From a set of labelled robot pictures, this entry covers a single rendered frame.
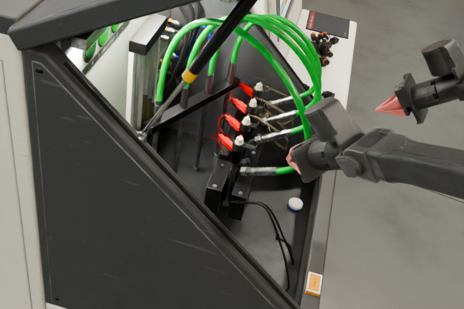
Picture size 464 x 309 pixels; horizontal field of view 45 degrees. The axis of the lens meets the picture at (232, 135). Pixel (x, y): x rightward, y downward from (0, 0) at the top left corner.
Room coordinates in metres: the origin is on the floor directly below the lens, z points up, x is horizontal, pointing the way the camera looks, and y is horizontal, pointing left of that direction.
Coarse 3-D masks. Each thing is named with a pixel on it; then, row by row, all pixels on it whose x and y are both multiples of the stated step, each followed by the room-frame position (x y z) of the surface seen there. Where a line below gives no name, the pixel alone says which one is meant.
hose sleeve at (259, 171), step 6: (252, 168) 0.89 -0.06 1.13; (258, 168) 0.89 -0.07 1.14; (264, 168) 0.88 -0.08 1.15; (270, 168) 0.87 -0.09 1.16; (246, 174) 0.89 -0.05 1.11; (252, 174) 0.89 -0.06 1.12; (258, 174) 0.88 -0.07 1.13; (264, 174) 0.87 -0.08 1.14; (270, 174) 0.87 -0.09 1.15; (276, 174) 0.86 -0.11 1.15
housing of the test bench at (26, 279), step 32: (0, 0) 0.74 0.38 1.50; (32, 0) 0.76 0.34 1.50; (0, 32) 0.70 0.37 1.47; (0, 64) 0.70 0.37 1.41; (0, 96) 0.70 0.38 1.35; (0, 128) 0.70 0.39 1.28; (0, 160) 0.70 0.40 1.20; (0, 192) 0.70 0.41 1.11; (32, 192) 0.70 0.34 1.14; (0, 224) 0.70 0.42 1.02; (32, 224) 0.70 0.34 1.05; (0, 256) 0.71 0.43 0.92; (32, 256) 0.70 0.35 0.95; (0, 288) 0.71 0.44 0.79; (32, 288) 0.70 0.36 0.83
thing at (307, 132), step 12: (192, 24) 0.99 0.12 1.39; (204, 24) 0.97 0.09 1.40; (216, 24) 0.96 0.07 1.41; (180, 36) 1.00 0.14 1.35; (240, 36) 0.93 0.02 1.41; (252, 36) 0.93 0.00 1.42; (168, 48) 1.01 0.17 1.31; (264, 48) 0.91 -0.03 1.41; (168, 60) 1.02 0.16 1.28; (276, 60) 0.90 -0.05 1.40; (288, 84) 0.88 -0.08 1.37; (156, 96) 1.03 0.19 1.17; (300, 108) 0.86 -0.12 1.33; (276, 168) 0.87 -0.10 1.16; (288, 168) 0.85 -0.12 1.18
